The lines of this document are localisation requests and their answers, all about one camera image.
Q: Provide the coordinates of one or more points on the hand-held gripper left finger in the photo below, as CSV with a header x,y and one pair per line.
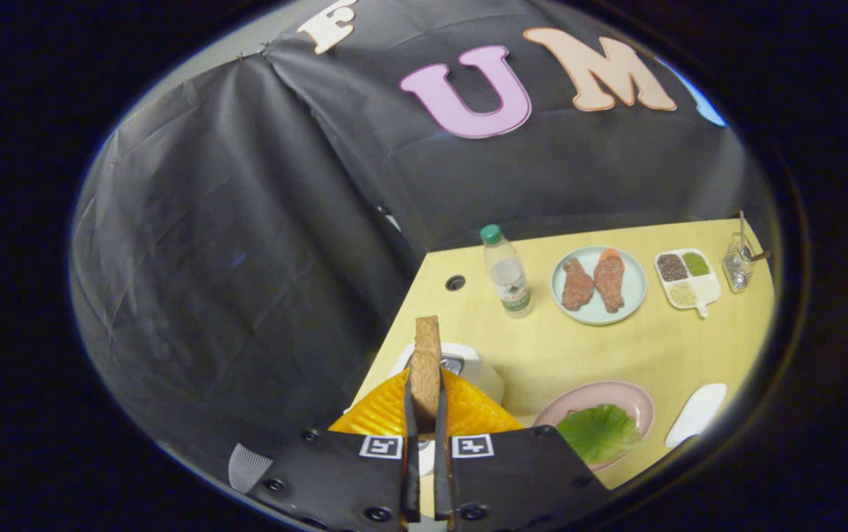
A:
x,y
411,458

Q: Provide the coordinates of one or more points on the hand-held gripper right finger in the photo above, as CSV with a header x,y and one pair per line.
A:
x,y
442,458

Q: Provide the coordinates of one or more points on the white bread slice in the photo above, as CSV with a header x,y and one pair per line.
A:
x,y
428,362

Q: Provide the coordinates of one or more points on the green lettuce leaf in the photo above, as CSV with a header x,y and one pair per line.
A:
x,y
600,434

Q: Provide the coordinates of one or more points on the cream toaster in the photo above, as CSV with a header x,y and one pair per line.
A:
x,y
479,373

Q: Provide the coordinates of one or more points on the grey mesh fabric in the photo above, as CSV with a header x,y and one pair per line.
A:
x,y
249,467

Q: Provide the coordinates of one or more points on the pink round plate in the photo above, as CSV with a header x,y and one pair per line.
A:
x,y
601,391

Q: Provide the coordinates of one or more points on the clear water bottle green cap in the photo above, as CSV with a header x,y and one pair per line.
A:
x,y
509,277

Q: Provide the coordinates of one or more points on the brown steak piece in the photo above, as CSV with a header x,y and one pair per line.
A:
x,y
609,284
577,284

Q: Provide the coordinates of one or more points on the white square plate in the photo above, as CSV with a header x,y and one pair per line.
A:
x,y
697,414

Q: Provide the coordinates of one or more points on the pale green round plate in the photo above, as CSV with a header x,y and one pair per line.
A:
x,y
634,284

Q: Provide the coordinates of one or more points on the orange tomato slice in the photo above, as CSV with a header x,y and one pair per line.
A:
x,y
610,254

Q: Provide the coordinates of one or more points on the pile of yellow beans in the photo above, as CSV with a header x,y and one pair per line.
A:
x,y
682,293

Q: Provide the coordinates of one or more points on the pile of dark beans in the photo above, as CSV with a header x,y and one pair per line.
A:
x,y
672,267

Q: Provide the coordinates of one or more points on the white divided dish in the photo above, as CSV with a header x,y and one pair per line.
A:
x,y
705,288

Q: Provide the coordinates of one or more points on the pile of green beans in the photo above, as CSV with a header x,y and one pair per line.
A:
x,y
696,264

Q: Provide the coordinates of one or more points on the clear glass utensil holder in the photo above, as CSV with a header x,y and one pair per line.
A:
x,y
736,270

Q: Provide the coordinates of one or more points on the wooden spoon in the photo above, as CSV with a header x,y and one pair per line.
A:
x,y
758,257

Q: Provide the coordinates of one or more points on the thin wooden stick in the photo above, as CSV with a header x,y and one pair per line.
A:
x,y
742,229

